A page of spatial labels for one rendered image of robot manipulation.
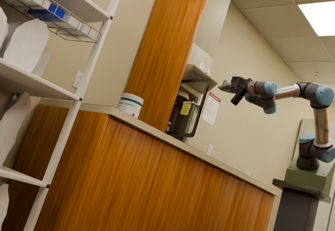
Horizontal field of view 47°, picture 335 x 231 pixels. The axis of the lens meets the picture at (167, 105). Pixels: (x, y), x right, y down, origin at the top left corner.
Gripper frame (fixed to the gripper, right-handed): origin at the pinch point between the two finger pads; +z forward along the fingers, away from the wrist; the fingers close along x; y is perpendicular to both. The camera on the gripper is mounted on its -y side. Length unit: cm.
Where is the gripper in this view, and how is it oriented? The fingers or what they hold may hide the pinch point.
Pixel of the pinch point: (220, 89)
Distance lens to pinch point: 235.8
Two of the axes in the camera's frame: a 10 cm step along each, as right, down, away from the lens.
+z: -7.4, -0.8, 6.6
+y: 3.0, -9.2, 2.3
